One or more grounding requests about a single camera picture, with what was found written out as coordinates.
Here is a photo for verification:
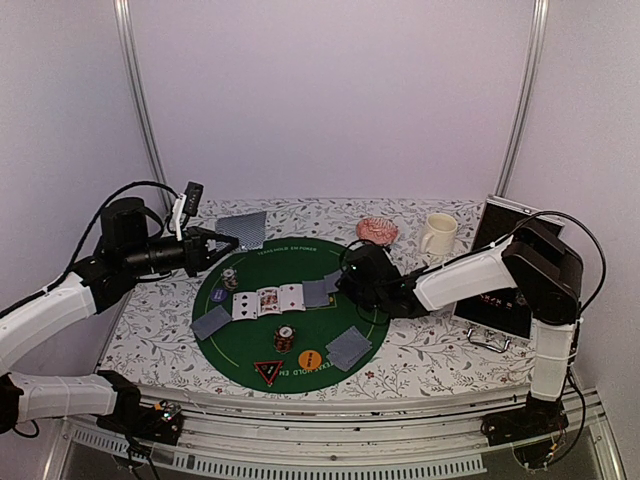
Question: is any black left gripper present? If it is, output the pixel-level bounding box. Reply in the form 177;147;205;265
123;225;239;277

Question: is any white chip stack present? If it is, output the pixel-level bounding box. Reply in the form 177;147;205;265
221;267;239;292

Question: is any blue round blind button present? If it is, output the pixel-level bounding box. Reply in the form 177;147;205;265
209;287;229;303

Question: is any blue face-down board card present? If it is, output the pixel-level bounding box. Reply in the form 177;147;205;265
302;280;330;309

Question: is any king face card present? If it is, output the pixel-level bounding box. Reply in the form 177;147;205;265
256;287;281;317

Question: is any red pip face-up card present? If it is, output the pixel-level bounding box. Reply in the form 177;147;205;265
279;283;306;313

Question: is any blue dealt card player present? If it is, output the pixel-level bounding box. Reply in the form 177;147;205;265
191;305;232;341

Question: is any blue patterned dealt card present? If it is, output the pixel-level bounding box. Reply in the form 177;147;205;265
328;342;372;372

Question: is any orange round blind button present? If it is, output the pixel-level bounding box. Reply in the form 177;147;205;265
298;350;323;371

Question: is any red chip stack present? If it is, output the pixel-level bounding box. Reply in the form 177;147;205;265
274;325;295;354

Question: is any red black triangle token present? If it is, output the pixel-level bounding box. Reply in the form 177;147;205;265
254;360;283;386

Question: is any three of spades card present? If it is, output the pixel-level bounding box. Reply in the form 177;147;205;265
232;292;258;321

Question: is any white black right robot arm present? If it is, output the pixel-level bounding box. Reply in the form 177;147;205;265
336;214;597;436

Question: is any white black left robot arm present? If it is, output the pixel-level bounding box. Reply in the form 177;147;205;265
1;180;239;436

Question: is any red patterned small bowl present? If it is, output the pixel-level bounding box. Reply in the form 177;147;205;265
356;217;399;246

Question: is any cream ceramic mug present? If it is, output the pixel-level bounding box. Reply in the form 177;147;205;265
419;213;458;256

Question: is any round green poker mat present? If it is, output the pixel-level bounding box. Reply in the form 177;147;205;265
192;237;389;394

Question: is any aluminium poker chip case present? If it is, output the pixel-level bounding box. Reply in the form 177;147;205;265
451;195;536;353

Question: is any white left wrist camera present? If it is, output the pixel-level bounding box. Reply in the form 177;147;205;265
167;181;204;241

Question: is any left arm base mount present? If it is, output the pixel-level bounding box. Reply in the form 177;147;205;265
96;400;184;446

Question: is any aluminium front rail frame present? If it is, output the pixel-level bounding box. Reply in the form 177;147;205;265
44;387;626;479

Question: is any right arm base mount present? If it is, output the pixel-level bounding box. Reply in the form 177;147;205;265
480;394;569;470

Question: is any left aluminium frame post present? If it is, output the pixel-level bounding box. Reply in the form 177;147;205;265
113;0;167;184

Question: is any aluminium frame post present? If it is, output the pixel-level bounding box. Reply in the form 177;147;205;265
113;0;167;184
494;0;550;197

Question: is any right aluminium frame post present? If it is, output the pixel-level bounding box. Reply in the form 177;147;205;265
494;0;550;197

